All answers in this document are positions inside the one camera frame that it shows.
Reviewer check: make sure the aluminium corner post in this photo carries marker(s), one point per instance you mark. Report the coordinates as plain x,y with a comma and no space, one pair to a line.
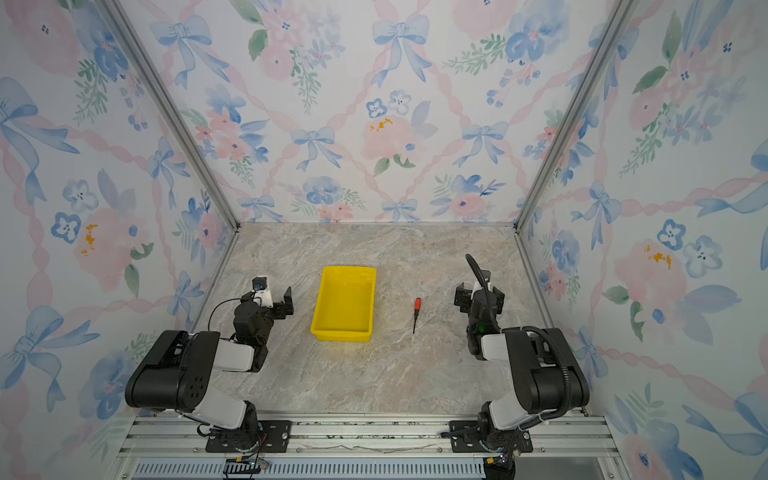
614,29
118,21

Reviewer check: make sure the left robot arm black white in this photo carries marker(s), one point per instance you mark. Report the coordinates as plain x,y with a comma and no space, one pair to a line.
176,375

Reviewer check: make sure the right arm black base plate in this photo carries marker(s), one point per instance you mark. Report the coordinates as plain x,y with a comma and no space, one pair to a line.
477,437

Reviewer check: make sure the red black screwdriver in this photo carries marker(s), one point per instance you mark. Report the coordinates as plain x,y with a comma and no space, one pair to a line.
416,312

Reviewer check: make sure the aluminium mounting rail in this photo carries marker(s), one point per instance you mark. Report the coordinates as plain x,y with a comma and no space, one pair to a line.
373,446

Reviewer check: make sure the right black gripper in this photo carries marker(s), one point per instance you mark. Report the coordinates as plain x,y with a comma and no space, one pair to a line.
470,298

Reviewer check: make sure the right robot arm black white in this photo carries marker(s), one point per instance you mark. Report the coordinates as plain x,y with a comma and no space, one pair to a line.
546,379

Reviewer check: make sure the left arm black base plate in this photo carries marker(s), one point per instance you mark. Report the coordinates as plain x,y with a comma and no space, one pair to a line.
265,436

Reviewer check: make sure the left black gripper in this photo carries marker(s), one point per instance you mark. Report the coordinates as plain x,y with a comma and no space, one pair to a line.
279,306

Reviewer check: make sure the right aluminium corner post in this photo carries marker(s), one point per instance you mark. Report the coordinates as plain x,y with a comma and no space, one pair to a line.
614,29

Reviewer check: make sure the yellow plastic bin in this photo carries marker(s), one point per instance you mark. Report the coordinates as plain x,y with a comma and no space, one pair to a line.
344,309

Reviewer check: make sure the left aluminium corner post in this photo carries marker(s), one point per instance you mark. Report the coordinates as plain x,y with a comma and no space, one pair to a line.
118,21

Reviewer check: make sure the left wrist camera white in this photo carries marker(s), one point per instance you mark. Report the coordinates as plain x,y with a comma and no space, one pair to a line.
261,293

